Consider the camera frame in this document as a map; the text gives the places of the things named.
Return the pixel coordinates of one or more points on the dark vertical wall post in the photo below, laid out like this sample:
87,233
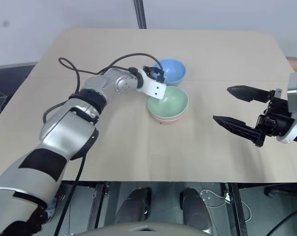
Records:
139,13

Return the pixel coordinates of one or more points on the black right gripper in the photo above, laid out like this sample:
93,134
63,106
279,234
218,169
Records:
276,118

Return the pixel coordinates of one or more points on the black table frame leg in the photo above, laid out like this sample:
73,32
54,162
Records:
98,204
235,209

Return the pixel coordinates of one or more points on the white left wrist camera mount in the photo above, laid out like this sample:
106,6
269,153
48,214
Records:
154,88

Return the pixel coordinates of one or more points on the dark rounded robot leg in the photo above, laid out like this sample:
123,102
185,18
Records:
133,206
195,209

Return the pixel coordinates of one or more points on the blue bowl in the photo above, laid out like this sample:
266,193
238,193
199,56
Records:
174,70

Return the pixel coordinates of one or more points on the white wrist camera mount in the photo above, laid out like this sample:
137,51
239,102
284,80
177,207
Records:
154,88
289,135

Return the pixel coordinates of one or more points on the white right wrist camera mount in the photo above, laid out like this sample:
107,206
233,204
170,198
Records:
289,135

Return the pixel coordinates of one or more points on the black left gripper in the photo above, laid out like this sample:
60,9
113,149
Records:
150,70

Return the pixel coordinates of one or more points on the black caster wheel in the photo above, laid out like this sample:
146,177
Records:
274,191

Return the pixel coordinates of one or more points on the pink bowl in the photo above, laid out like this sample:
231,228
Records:
168,121

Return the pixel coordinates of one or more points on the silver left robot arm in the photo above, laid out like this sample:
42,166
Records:
60,127

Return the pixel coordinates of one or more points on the green bowl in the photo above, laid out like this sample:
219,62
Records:
174,103

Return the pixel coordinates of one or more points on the silver robot torso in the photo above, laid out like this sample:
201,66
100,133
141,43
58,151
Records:
143,229

